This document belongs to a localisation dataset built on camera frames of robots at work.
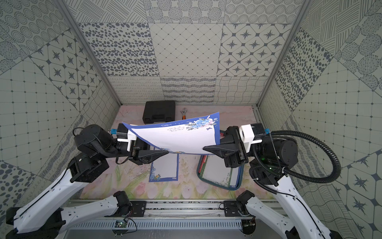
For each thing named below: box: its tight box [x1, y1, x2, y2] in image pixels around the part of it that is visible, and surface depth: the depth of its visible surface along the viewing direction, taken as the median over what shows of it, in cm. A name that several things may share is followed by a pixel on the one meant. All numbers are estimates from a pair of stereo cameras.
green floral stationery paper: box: [197, 154, 242, 188], surface depth 85 cm
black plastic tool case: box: [142, 100, 176, 124], surface depth 113 cm
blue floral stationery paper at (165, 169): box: [148, 152, 180, 183], surface depth 88 cm
